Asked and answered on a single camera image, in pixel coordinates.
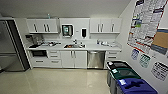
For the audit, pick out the black coffee machine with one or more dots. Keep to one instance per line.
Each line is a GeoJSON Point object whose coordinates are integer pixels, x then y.
{"type": "Point", "coordinates": [31, 40]}

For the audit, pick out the blue wall sign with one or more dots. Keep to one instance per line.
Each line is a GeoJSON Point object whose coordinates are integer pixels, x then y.
{"type": "Point", "coordinates": [135, 54]}

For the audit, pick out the black built-in microwave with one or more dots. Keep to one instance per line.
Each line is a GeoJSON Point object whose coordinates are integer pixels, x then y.
{"type": "Point", "coordinates": [38, 53]}

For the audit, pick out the chrome sink faucet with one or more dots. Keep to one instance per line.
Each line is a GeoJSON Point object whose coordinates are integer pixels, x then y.
{"type": "Point", "coordinates": [75, 41]}

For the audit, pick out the white two-door base cabinet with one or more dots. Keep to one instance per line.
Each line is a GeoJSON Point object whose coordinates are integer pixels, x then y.
{"type": "Point", "coordinates": [74, 59]}

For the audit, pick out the light blue spray bottle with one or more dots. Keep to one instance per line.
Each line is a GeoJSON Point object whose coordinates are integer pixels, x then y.
{"type": "Point", "coordinates": [48, 16]}

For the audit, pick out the black soap dispenser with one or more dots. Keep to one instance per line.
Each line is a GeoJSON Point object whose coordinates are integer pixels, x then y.
{"type": "Point", "coordinates": [83, 32]}

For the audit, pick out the steel paper towel dispenser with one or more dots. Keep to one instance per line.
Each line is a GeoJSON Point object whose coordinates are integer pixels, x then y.
{"type": "Point", "coordinates": [67, 30]}

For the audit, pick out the stainless steel sink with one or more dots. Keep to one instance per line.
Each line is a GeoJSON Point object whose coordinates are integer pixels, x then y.
{"type": "Point", "coordinates": [74, 46]}

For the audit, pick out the white cloth towel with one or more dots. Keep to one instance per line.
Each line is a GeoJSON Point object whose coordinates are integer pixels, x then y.
{"type": "Point", "coordinates": [109, 43]}

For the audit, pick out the green lid waste bin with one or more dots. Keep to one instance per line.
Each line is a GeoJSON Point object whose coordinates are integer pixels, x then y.
{"type": "Point", "coordinates": [125, 74]}

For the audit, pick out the blue dish soap bottle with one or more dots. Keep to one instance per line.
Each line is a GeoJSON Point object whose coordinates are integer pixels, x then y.
{"type": "Point", "coordinates": [98, 42]}

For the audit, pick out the stainless steel refrigerator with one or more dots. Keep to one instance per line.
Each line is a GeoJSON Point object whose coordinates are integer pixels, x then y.
{"type": "Point", "coordinates": [10, 46]}

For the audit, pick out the white wall sign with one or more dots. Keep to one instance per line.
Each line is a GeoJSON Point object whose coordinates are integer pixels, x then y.
{"type": "Point", "coordinates": [160, 70]}

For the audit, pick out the stainless steel dishwasher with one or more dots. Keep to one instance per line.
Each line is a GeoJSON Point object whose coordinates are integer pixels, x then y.
{"type": "Point", "coordinates": [96, 60]}

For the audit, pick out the green wall sign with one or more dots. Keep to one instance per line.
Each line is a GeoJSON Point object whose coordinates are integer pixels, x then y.
{"type": "Point", "coordinates": [145, 60]}

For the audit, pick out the white drawer unit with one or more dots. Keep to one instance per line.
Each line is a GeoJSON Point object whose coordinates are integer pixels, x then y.
{"type": "Point", "coordinates": [112, 56]}
{"type": "Point", "coordinates": [54, 59]}

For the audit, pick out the white three-door wall cabinet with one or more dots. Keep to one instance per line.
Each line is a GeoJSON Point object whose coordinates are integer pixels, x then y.
{"type": "Point", "coordinates": [42, 25]}

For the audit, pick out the black lid waste bin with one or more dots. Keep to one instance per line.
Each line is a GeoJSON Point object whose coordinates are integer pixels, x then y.
{"type": "Point", "coordinates": [116, 64]}

